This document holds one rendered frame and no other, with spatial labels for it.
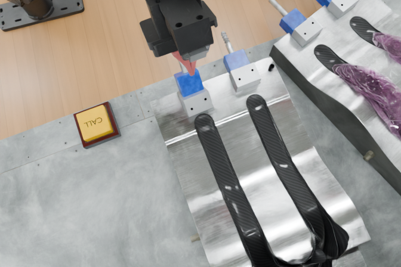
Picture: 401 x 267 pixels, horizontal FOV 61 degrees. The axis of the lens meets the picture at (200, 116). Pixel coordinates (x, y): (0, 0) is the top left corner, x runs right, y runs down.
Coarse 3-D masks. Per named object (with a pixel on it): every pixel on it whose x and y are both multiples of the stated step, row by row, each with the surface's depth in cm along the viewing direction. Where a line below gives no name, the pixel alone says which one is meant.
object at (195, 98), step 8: (184, 72) 61; (176, 80) 62; (184, 80) 61; (192, 80) 61; (200, 80) 62; (184, 88) 62; (192, 88) 62; (200, 88) 62; (184, 96) 62; (192, 96) 61; (200, 96) 62; (208, 96) 62; (184, 104) 61; (192, 104) 62; (200, 104) 62; (208, 104) 63; (192, 112) 62; (200, 112) 63
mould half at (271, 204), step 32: (256, 64) 68; (224, 96) 66; (288, 96) 66; (160, 128) 64; (192, 128) 64; (224, 128) 65; (288, 128) 65; (192, 160) 63; (256, 160) 63; (320, 160) 62; (192, 192) 62; (256, 192) 61; (320, 192) 59; (224, 224) 58; (288, 224) 56; (352, 224) 55; (224, 256) 55; (288, 256) 54; (352, 256) 61
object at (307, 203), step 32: (256, 96) 66; (256, 128) 64; (224, 160) 64; (288, 160) 63; (224, 192) 62; (288, 192) 60; (256, 224) 57; (320, 224) 58; (256, 256) 58; (320, 256) 52
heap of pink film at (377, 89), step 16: (384, 32) 72; (384, 48) 69; (400, 48) 66; (336, 64) 71; (352, 64) 68; (400, 64) 67; (352, 80) 67; (368, 80) 65; (384, 80) 64; (368, 96) 64; (384, 96) 62; (400, 96) 63; (384, 112) 63; (400, 112) 62; (400, 128) 64
